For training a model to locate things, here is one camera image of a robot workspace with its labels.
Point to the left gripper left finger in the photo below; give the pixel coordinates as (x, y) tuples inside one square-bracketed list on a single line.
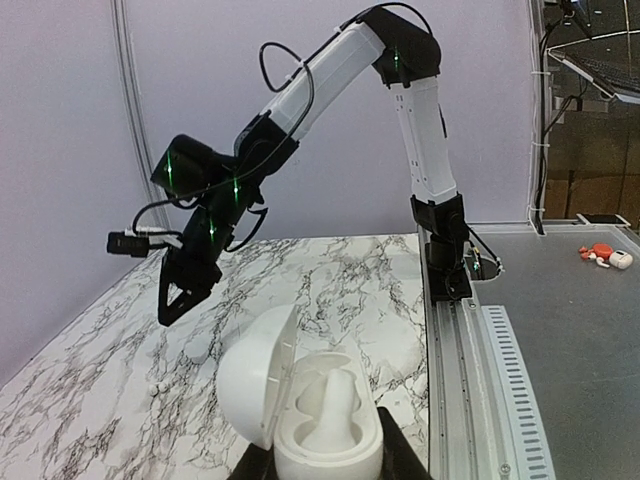
[(255, 464)]

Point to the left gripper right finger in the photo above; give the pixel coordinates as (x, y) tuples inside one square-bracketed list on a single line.
[(400, 462)]

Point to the right aluminium corner post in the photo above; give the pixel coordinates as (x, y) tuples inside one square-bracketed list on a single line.
[(132, 97)]

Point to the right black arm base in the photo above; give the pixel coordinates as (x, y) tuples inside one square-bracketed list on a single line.
[(450, 270)]

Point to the tilted laptop on stand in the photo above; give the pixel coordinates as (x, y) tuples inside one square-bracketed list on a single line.
[(609, 62)]

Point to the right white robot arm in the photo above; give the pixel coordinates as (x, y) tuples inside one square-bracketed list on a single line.
[(360, 110)]

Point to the white earbud charging case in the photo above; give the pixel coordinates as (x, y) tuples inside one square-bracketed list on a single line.
[(259, 382)]

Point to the orange and white earbud set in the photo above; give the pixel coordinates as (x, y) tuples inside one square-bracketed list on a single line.
[(606, 257)]

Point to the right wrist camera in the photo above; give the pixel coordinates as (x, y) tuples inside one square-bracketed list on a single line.
[(139, 243)]

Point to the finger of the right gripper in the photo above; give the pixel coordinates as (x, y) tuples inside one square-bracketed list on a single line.
[(181, 288)]

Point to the front aluminium rail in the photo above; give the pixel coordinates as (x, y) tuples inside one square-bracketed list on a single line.
[(484, 420)]

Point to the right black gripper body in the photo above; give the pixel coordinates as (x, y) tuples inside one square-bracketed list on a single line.
[(204, 239)]

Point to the stacked cardboard boxes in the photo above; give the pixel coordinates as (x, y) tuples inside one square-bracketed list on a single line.
[(571, 192)]

